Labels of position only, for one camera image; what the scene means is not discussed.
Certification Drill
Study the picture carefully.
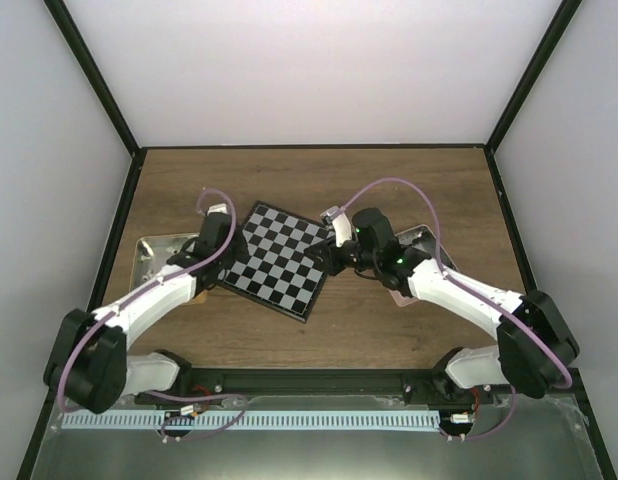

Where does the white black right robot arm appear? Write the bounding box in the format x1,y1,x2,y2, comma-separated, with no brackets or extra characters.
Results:
306,207,579,403

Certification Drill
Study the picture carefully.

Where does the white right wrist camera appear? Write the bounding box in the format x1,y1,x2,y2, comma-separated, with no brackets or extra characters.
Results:
320,206,353,248

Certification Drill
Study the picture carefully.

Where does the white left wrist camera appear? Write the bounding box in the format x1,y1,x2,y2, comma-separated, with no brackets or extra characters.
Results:
196,203,230,216

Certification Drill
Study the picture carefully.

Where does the orange rimmed metal tray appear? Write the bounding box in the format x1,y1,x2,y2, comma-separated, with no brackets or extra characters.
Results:
129,233,196,290

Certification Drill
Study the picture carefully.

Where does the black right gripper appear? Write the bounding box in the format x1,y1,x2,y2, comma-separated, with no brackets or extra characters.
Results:
304,236,379,277

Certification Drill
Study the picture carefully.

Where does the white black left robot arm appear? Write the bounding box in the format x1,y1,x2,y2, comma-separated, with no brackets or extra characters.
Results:
43,204,245,414

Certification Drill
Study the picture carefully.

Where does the black enclosure frame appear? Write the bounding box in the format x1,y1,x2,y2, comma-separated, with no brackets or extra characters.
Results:
16,0,618,480

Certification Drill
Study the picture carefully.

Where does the black and white chessboard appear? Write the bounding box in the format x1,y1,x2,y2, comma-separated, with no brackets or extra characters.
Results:
220,201,333,323

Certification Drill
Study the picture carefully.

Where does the pink rimmed metal tray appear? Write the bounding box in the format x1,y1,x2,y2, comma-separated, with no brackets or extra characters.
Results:
390,224,458,307

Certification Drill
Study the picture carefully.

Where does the light blue slotted cable duct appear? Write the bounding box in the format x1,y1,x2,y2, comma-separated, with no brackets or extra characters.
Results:
62,410,440,432

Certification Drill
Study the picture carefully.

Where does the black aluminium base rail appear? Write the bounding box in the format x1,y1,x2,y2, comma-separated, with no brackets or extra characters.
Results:
133,367,495,406

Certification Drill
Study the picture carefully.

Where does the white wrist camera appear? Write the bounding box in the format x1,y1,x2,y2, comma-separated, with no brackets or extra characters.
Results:
196,203,230,216
320,206,353,248

